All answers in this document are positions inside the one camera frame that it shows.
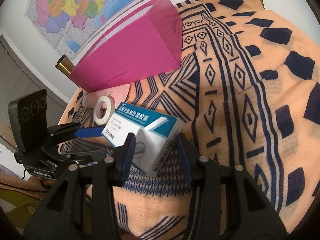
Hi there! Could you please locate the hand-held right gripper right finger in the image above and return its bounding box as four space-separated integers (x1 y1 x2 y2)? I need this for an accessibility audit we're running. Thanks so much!
176 132 288 240

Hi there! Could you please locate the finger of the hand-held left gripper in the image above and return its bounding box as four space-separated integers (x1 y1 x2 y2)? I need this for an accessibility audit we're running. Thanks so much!
47 122 104 141
61 148 111 166

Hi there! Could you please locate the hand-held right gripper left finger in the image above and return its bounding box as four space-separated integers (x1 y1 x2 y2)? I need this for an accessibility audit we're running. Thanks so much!
24 132 137 240

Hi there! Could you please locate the blue and white medicine box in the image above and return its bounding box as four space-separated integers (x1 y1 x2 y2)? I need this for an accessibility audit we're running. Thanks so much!
101 101 184 177

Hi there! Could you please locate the white tape roll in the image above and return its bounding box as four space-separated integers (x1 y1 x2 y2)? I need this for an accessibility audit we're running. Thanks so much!
94 96 116 125

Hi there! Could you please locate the pink tube with white cap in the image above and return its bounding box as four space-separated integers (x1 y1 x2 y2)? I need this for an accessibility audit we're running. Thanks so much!
84 84 132 107

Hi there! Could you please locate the pink cardboard box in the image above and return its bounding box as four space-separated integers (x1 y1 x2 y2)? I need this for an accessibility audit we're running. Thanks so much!
69 0 183 92

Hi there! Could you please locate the person's left forearm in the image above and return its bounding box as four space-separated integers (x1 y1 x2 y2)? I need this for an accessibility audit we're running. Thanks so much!
0 172 54 193

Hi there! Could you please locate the grey cabinet door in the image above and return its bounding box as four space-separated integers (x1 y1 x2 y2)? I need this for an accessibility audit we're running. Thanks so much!
0 35 68 150

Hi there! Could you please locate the orange patterned cloth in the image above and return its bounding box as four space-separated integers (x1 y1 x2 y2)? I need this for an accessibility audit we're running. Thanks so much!
59 0 320 240

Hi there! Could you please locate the gold thermos flask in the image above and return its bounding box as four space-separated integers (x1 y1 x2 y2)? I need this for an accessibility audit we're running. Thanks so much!
55 54 75 77

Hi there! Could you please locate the olive green cloth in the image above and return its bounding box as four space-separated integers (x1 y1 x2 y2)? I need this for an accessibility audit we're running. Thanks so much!
0 187 50 230

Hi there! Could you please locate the colourful wall map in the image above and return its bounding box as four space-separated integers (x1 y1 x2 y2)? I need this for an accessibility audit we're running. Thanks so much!
25 0 175 58

